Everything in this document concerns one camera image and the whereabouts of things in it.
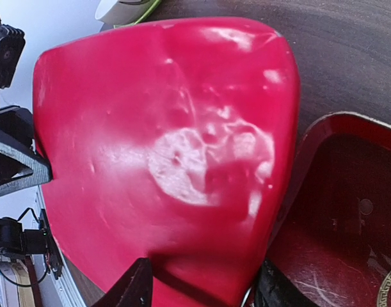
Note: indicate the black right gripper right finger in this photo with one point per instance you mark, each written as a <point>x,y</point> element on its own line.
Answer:
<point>275,289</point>

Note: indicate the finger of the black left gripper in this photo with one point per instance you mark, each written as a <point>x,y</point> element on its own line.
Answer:
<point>21,166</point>

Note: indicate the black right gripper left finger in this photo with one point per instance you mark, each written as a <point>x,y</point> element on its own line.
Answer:
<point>134,288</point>

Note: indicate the red tin lid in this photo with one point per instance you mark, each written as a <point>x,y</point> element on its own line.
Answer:
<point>171,140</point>

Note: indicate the dark red lacquer tray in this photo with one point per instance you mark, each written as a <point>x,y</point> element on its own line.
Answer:
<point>332,238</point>

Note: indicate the white ceramic bowl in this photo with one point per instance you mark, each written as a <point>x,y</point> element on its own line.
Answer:
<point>120,12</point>

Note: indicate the green saucer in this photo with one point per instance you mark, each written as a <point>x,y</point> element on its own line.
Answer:
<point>144,12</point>

